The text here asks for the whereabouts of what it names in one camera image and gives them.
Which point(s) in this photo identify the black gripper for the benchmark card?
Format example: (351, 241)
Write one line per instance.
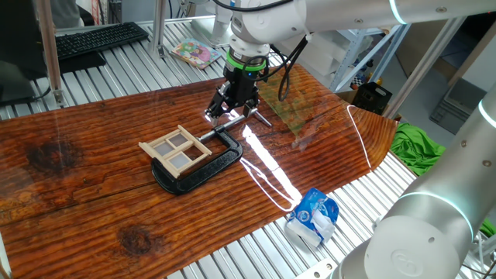
(242, 85)

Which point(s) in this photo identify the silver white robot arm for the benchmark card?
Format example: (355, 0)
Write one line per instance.
(271, 19)

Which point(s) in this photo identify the colourful children's book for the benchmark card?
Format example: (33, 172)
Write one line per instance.
(193, 52)

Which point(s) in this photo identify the black metal C-clamp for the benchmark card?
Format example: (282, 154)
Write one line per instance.
(201, 170)

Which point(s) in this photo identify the white device base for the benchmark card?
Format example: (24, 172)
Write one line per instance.
(211, 27)

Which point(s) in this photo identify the white metal shelf rack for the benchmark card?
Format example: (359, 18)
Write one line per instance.
(350, 58)

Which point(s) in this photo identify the black white checkered toy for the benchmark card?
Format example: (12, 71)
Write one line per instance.
(358, 80)

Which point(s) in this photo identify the blue white tissue pack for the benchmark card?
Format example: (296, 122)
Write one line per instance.
(310, 213)

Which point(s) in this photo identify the black plastic crate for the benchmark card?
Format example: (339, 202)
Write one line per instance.
(370, 98)

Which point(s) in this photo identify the black computer keyboard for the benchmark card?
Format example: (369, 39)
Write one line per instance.
(97, 38)

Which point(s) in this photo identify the wood-grain table mat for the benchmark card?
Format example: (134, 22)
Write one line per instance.
(97, 193)

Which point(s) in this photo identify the green cloth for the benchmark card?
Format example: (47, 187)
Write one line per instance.
(414, 147)

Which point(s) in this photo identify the person in grey top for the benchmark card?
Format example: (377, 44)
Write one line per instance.
(66, 11)

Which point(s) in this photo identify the diagonal aluminium profile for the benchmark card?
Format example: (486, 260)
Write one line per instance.
(426, 64)

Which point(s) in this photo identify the grey storage crate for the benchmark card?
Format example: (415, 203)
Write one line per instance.
(453, 108)

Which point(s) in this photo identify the black computer monitor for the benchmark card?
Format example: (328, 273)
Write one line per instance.
(19, 38)

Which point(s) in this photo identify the miniature wooden window frame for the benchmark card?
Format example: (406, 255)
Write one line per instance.
(164, 148)

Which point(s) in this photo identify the aluminium frame post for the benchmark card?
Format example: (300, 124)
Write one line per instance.
(159, 23)
(50, 50)

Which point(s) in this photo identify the white perforated base plate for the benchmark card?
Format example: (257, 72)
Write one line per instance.
(317, 269)

